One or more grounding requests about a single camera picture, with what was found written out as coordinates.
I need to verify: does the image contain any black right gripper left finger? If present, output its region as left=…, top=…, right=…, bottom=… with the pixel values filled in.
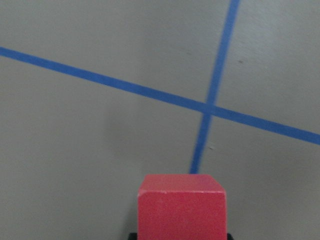
left=127, top=232, right=138, bottom=240

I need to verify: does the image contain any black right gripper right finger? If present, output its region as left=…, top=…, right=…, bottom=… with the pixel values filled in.
left=227, top=233, right=234, bottom=240

